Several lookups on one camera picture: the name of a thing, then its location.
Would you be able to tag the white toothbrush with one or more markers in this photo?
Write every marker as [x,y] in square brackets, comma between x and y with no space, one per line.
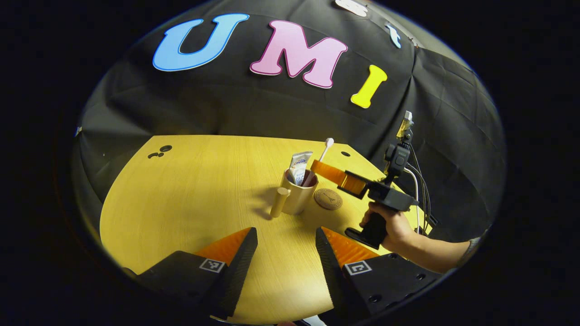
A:
[327,145]

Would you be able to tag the white toothpaste tube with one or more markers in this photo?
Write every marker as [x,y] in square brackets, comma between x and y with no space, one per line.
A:
[299,165]

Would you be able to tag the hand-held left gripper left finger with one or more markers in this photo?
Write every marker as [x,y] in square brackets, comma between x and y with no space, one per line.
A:
[240,271]

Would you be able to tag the light wooden desktop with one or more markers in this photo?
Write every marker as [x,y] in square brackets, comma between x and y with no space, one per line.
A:
[181,203]

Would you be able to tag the black backdrop cloth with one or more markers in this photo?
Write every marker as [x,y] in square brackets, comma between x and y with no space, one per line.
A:
[226,104]

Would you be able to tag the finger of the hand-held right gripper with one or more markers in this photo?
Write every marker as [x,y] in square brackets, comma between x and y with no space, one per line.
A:
[331,173]

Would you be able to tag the round cork coaster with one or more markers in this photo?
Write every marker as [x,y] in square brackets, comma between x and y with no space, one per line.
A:
[328,199]

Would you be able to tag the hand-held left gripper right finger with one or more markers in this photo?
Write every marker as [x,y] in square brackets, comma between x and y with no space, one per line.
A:
[331,276]

